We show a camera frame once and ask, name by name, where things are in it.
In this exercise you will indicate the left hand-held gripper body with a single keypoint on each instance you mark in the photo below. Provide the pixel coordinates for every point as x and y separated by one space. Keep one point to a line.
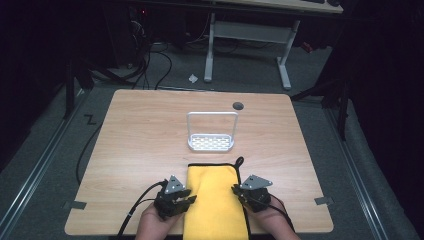
166 203

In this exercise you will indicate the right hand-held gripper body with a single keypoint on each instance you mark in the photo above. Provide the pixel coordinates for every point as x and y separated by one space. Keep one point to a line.
256 198

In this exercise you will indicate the yellow cloth with black trim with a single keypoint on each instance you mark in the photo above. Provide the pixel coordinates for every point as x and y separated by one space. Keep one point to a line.
215 200

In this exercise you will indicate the person's left hand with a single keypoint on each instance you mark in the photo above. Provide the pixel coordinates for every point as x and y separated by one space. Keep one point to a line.
156 226

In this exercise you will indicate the person's right hand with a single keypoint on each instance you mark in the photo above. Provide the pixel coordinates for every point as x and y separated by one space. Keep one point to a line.
270 223

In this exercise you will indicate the grey tape piece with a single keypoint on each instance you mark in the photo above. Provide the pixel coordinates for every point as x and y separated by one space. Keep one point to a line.
324 200
75 205

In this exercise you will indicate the black round table grommet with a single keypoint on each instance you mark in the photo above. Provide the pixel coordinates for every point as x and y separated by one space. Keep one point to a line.
238 106

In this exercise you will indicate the crumpled white paper scrap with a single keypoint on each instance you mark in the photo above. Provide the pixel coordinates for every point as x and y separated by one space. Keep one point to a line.
193 78

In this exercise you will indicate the black metal stand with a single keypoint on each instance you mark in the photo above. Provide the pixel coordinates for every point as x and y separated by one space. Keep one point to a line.
342 113
69 90

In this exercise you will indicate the small red object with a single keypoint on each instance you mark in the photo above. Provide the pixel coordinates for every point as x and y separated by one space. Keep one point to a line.
307 47

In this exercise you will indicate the desk with white legs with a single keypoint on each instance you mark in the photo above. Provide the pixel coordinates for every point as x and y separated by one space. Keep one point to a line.
250 31

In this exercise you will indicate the black computer tower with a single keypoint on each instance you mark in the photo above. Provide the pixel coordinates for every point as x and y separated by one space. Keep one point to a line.
123 33

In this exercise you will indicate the metal floor rail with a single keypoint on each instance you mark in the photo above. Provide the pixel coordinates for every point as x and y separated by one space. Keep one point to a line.
36 170
358 180

